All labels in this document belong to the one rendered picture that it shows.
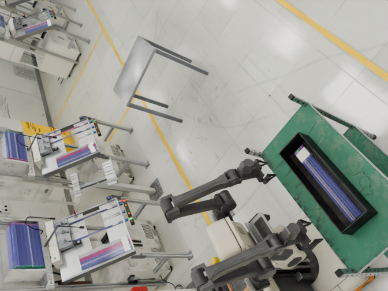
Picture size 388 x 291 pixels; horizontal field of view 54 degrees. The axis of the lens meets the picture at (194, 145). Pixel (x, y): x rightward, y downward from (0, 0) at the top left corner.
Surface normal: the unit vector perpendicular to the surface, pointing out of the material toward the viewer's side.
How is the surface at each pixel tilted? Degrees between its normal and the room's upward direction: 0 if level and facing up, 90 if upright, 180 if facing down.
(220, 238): 42
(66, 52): 90
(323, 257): 0
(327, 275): 0
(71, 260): 48
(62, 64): 90
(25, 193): 90
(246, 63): 0
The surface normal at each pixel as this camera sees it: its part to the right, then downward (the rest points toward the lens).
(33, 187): 0.40, 0.65
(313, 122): -0.74, -0.20
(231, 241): -0.18, -0.63
